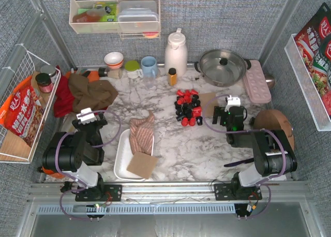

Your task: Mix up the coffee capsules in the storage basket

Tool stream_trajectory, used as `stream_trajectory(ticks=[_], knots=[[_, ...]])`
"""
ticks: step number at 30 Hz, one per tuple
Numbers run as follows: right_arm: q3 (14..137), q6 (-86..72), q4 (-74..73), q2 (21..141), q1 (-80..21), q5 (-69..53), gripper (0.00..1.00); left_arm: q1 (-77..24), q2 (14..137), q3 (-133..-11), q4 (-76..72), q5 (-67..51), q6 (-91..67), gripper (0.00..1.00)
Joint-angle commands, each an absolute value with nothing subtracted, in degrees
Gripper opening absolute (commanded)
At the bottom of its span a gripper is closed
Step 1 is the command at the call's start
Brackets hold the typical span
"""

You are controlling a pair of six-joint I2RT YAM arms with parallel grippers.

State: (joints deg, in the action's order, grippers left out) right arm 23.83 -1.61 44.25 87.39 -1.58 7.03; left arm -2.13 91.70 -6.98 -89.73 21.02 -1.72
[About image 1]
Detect white plastic storage basket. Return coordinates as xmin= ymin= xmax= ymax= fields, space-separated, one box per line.
xmin=113 ymin=129 xmax=146 ymax=182

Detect pink striped towel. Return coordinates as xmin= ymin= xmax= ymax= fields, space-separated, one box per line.
xmin=129 ymin=110 xmax=155 ymax=155

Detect tan scouring pad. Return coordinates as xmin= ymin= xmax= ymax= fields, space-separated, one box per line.
xmin=127 ymin=152 xmax=158 ymax=179
xmin=199 ymin=92 xmax=219 ymax=109

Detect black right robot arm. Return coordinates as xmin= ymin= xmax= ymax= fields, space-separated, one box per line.
xmin=212 ymin=95 xmax=297 ymax=198

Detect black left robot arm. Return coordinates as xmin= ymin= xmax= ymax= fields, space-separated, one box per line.
xmin=42 ymin=108 xmax=107 ymax=198

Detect brown cloth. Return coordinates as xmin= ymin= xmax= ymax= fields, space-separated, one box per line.
xmin=68 ymin=74 xmax=118 ymax=113

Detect red cloth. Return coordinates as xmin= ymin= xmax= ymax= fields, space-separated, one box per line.
xmin=53 ymin=75 xmax=75 ymax=118

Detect pink egg tray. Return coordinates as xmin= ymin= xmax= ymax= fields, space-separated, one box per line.
xmin=243 ymin=60 xmax=272 ymax=104

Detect round wooden board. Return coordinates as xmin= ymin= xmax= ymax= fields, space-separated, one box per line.
xmin=252 ymin=109 xmax=295 ymax=158

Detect steel pot with lid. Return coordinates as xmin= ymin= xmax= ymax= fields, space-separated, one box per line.
xmin=194 ymin=49 xmax=252 ymax=87

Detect steel ladle bowl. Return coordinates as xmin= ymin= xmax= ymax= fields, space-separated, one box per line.
xmin=264 ymin=73 xmax=276 ymax=90

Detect glass jar lying down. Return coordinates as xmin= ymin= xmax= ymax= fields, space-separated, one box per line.
xmin=98 ymin=67 xmax=123 ymax=79

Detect orange plastic cup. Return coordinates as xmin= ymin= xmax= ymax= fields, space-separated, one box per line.
xmin=37 ymin=167 xmax=65 ymax=179

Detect dark lidded red jar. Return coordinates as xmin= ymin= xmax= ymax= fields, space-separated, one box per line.
xmin=35 ymin=73 xmax=53 ymax=93

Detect silver lidded jar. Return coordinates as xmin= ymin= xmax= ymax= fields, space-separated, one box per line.
xmin=40 ymin=65 xmax=57 ymax=84

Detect orange snack bag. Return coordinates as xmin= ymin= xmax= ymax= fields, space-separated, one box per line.
xmin=1 ymin=76 xmax=43 ymax=147

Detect white orange striped bowl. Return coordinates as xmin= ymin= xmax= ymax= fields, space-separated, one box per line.
xmin=104 ymin=52 xmax=124 ymax=69

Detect green lidded white cup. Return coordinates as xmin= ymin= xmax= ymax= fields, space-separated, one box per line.
xmin=125 ymin=60 xmax=143 ymax=79

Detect orange spice bottle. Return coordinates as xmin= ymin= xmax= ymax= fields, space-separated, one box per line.
xmin=168 ymin=68 xmax=177 ymax=86

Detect clear glass cup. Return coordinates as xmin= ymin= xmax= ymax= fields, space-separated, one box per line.
xmin=143 ymin=76 xmax=156 ymax=89

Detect white thermos jug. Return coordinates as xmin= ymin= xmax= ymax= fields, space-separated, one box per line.
xmin=164 ymin=28 xmax=188 ymax=77

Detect blue mug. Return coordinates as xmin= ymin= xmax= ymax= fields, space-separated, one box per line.
xmin=141 ymin=56 xmax=159 ymax=78

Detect red seasoning packet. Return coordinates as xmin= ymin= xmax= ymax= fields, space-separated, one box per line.
xmin=294 ymin=3 xmax=330 ymax=115

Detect clear plastic food containers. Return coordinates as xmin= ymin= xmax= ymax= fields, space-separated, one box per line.
xmin=117 ymin=1 xmax=159 ymax=33

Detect green packet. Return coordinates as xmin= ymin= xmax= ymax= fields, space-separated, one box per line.
xmin=93 ymin=2 xmax=118 ymax=22

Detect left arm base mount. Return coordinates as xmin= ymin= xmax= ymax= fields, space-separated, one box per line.
xmin=75 ymin=184 xmax=123 ymax=202

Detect white wire wall basket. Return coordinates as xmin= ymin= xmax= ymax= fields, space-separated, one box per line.
xmin=1 ymin=43 xmax=61 ymax=164

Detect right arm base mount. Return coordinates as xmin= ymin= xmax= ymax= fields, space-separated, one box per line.
xmin=213 ymin=183 xmax=262 ymax=201

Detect white right wall basket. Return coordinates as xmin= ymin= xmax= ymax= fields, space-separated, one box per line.
xmin=284 ymin=34 xmax=330 ymax=131

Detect cream wall shelf basket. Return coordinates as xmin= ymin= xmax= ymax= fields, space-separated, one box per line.
xmin=69 ymin=0 xmax=161 ymax=38

